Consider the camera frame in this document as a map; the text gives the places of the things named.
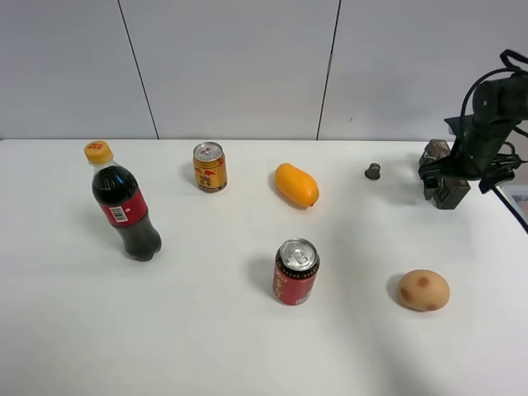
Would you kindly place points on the spotted tan potato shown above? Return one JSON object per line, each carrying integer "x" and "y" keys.
{"x": 423, "y": 290}

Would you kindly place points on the gold energy drink can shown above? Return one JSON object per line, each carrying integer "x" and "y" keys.
{"x": 210, "y": 167}

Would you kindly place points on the cola bottle yellow cap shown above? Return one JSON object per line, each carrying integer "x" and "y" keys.
{"x": 117, "y": 192}

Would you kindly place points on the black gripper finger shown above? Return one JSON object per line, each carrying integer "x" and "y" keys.
{"x": 431, "y": 186}

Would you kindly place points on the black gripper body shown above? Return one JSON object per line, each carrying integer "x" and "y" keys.
{"x": 475, "y": 154}

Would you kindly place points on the clear plastic bin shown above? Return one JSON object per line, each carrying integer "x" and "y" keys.
{"x": 516, "y": 196}

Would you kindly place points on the red cola can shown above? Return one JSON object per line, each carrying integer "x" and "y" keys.
{"x": 296, "y": 267}

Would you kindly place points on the brown cardboard box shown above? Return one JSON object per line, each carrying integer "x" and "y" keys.
{"x": 452, "y": 191}

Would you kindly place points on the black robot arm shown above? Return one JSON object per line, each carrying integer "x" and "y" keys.
{"x": 499, "y": 107}

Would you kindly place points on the orange mango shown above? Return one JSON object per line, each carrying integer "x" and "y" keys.
{"x": 296, "y": 185}

